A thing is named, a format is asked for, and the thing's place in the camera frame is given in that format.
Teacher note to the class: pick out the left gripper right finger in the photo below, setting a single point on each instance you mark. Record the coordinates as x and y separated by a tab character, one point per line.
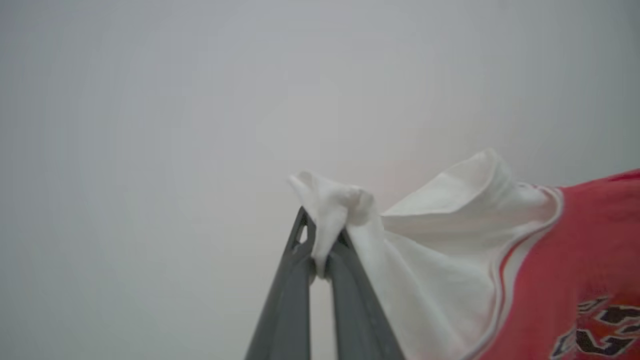
355	315

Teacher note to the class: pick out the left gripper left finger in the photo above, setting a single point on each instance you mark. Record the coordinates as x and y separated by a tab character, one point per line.
290	310

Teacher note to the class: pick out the red and white jersey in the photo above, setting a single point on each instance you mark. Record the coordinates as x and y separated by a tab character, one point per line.
450	260

